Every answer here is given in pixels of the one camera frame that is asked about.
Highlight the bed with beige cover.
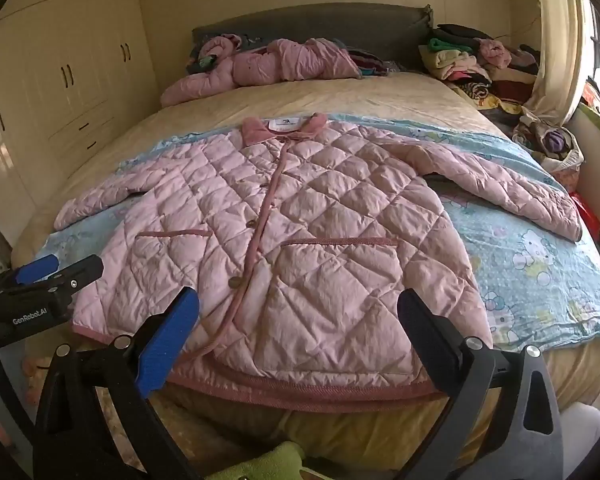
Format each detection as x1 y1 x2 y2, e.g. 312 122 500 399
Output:
10 71 600 466

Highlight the blue cartoon printed blanket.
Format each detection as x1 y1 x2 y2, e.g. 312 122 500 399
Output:
35 122 600 356

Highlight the grey padded headboard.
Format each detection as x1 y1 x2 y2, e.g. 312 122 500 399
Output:
191 4 433 73

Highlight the pile of folded clothes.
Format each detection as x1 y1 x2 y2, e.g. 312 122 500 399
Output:
419 24 541 111

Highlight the cream wardrobe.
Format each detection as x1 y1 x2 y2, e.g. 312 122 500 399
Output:
0 0 161 251

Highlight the cream curtain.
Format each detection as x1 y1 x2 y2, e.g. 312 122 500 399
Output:
522 0 598 128

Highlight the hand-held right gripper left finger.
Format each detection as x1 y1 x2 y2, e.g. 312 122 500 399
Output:
32 286 201 480

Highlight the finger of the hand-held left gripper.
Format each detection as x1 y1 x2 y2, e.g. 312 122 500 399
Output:
0 254 61 291
27 255 105 303

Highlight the plastic bag of clothes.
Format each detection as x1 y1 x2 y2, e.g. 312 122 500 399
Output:
512 115 586 173

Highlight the crumpled pink puffer coat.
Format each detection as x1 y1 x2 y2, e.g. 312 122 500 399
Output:
160 35 363 107

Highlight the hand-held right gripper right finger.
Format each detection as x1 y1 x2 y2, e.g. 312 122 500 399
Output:
396 288 566 480

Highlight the striped colourful cloth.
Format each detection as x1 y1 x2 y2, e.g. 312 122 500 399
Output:
350 47 406 77

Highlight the green cloth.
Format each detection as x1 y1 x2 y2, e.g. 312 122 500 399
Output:
220 441 306 480

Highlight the pink quilted jacket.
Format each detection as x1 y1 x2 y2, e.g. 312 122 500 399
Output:
54 114 583 413

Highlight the red cloth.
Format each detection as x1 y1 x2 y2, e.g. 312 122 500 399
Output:
570 192 600 243

